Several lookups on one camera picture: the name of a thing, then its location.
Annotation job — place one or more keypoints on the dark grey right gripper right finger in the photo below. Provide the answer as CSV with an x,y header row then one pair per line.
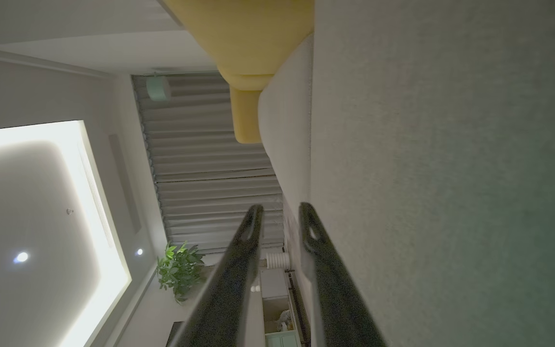
x,y
340,308

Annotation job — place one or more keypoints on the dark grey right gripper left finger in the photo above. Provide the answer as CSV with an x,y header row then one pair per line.
x,y
224,299

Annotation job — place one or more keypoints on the light grey low cabinet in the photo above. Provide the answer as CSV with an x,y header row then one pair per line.
x,y
272,284

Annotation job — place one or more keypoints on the green potted plant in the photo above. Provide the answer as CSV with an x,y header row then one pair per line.
x,y
178,272

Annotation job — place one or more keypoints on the white ribbed cylinder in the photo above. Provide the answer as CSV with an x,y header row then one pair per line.
x,y
277,260

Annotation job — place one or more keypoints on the grey pleated curtain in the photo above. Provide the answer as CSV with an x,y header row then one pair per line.
x,y
186,140
200,212

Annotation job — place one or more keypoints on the wide grey sofa seat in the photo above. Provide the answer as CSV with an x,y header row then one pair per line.
x,y
451,168

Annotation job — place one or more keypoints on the long grey sofa seat cushion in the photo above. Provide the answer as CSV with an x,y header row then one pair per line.
x,y
287,120

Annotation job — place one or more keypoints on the small yellow sofa backrest cushion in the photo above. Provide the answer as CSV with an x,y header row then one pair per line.
x,y
246,82

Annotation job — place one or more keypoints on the large yellow sofa backrest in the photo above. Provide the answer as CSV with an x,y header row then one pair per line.
x,y
248,33

